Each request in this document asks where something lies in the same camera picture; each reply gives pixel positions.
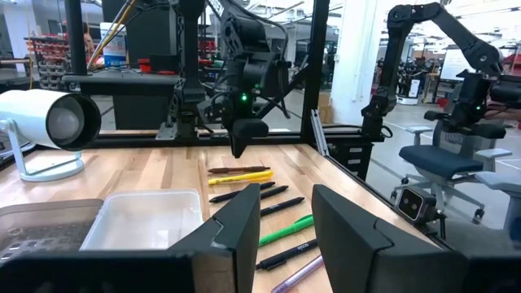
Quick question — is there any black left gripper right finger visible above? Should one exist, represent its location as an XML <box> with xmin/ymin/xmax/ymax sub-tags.
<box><xmin>311</xmin><ymin>184</ymin><xmax>469</xmax><ymax>293</ymax></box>

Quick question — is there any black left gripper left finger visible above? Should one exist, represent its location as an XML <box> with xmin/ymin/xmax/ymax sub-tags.
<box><xmin>169</xmin><ymin>182</ymin><xmax>261</xmax><ymax>293</ymax></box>

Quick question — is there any brown pen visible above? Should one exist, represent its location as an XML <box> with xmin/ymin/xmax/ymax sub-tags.
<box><xmin>207</xmin><ymin>164</ymin><xmax>272</xmax><ymax>175</ymax></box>

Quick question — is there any yellow highlighter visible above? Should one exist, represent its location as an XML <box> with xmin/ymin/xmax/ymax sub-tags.
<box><xmin>208</xmin><ymin>169</ymin><xmax>275</xmax><ymax>186</ymax></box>

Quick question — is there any black pen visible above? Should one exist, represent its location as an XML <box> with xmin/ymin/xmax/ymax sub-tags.
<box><xmin>255</xmin><ymin>238</ymin><xmax>319</xmax><ymax>272</ymax></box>
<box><xmin>260</xmin><ymin>196</ymin><xmax>306</xmax><ymax>218</ymax></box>
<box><xmin>260</xmin><ymin>185</ymin><xmax>290</xmax><ymax>201</ymax></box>
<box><xmin>208</xmin><ymin>181</ymin><xmax>277</xmax><ymax>204</ymax></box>

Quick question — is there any green pen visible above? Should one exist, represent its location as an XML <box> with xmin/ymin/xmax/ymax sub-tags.
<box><xmin>258</xmin><ymin>214</ymin><xmax>315</xmax><ymax>248</ymax></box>

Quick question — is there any purple transparent pen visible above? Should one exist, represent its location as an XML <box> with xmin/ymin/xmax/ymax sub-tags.
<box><xmin>270</xmin><ymin>255</ymin><xmax>325</xmax><ymax>293</ymax></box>

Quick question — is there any black controller box with labels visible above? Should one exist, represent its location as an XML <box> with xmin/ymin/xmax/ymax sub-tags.
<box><xmin>325</xmin><ymin>138</ymin><xmax>374</xmax><ymax>182</ymax></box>

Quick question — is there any clear plastic supply box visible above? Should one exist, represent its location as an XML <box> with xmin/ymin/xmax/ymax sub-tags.
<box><xmin>79</xmin><ymin>187</ymin><xmax>205</xmax><ymax>251</ymax></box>

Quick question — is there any blue and white box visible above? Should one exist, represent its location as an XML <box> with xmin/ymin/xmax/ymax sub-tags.
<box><xmin>99</xmin><ymin>21</ymin><xmax>128</xmax><ymax>69</ymax></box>

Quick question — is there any black background table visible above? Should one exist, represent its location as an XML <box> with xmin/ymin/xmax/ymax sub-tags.
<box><xmin>60</xmin><ymin>72</ymin><xmax>182</xmax><ymax>132</ymax></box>

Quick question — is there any blue seat office chair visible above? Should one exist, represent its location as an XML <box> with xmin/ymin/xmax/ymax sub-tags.
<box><xmin>389</xmin><ymin>117</ymin><xmax>514</xmax><ymax>224</ymax></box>

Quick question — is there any grey office chair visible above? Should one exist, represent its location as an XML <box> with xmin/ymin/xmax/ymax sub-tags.
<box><xmin>473</xmin><ymin>170</ymin><xmax>521</xmax><ymax>249</ymax></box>

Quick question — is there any red parts bin rack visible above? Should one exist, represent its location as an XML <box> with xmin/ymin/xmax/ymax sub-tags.
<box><xmin>23</xmin><ymin>35</ymin><xmax>74</xmax><ymax>91</ymax></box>

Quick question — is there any white spotlight lamp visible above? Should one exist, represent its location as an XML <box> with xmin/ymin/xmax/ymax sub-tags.
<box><xmin>0</xmin><ymin>88</ymin><xmax>103</xmax><ymax>183</ymax></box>

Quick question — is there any silver aluminium rail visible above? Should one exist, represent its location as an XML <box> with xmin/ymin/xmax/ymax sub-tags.
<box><xmin>309</xmin><ymin>108</ymin><xmax>330</xmax><ymax>158</ymax></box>

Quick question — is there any small table-level camera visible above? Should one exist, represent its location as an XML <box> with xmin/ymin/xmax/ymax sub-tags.
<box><xmin>395</xmin><ymin>185</ymin><xmax>449</xmax><ymax>241</ymax></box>

